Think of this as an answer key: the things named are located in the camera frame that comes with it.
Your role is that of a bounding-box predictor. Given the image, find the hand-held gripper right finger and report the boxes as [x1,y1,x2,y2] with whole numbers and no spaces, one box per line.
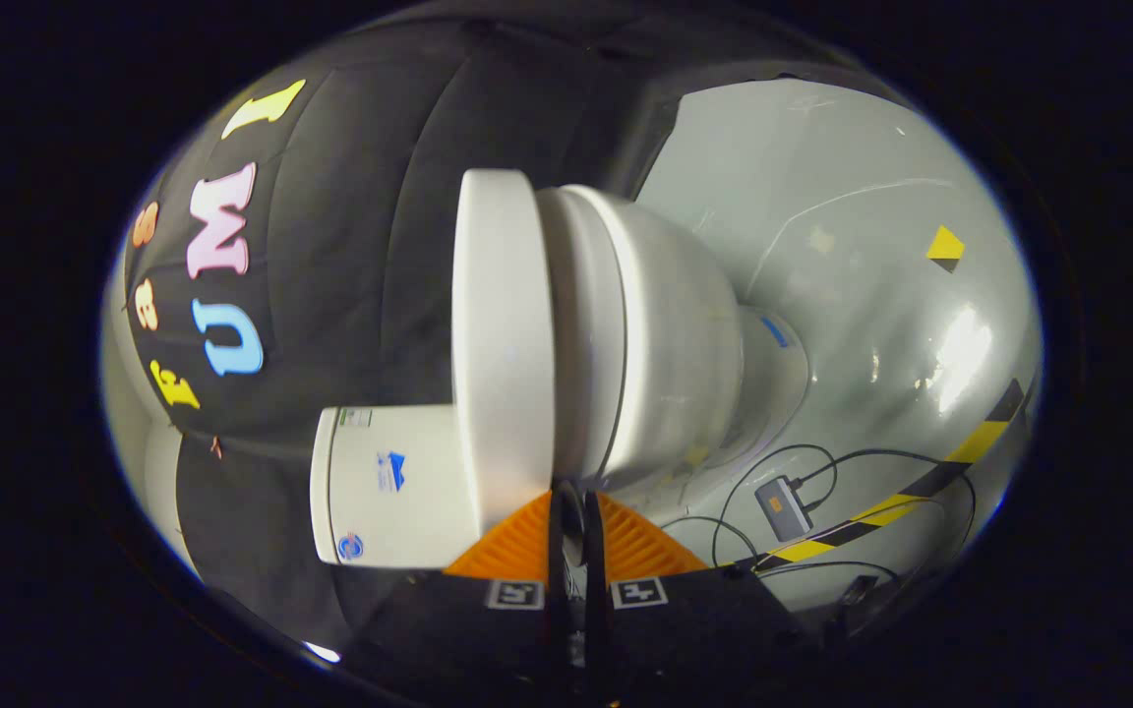
[581,482,823,704]

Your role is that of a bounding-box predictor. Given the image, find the black backdrop cloth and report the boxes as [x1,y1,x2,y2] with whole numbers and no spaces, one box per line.
[124,10,823,650]

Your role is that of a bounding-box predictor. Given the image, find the grey device box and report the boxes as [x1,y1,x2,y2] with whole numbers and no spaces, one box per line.
[753,476,813,542]

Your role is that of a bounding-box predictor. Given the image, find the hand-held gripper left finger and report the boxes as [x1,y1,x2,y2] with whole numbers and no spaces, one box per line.
[340,482,575,704]

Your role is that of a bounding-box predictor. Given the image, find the black cable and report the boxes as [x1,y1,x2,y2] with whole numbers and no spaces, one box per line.
[709,444,838,567]
[791,448,978,548]

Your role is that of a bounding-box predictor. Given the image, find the yellow black hazard tape strip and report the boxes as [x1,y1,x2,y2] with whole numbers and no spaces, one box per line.
[753,379,1028,573]

